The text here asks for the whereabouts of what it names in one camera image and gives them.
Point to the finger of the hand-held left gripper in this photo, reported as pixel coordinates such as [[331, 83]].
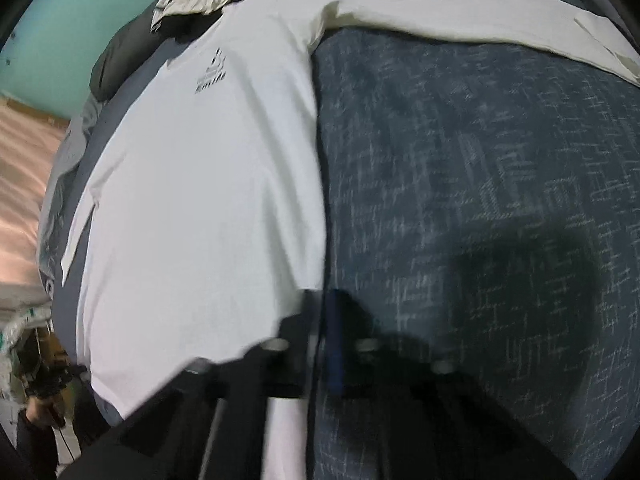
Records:
[[75, 371]]

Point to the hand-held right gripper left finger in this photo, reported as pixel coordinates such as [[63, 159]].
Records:
[[300, 360]]

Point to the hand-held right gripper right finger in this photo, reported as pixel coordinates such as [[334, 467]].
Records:
[[335, 350]]

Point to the white long-sleeve shirt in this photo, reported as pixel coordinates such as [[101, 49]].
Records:
[[200, 210]]

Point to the person's left forearm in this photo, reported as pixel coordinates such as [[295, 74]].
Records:
[[35, 455]]

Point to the person's left hand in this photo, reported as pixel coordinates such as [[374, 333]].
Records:
[[39, 410]]

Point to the clear plastic bags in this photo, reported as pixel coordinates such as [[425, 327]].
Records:
[[15, 345]]

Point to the pink curtain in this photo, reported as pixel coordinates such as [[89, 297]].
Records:
[[25, 200]]

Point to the blue patterned bedspread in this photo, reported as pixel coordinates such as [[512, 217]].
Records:
[[450, 185]]

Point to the light grey bed sheet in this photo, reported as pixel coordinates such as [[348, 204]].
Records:
[[65, 170]]

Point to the dark grey rolled duvet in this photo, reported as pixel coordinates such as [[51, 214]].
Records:
[[120, 60]]

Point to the wooden window frame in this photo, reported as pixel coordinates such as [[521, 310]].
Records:
[[30, 105]]

